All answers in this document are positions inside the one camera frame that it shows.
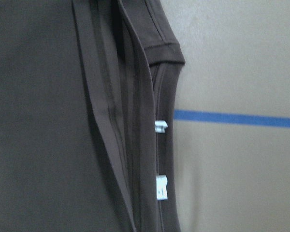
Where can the dark brown t-shirt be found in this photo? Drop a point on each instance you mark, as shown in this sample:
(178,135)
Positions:
(87,92)

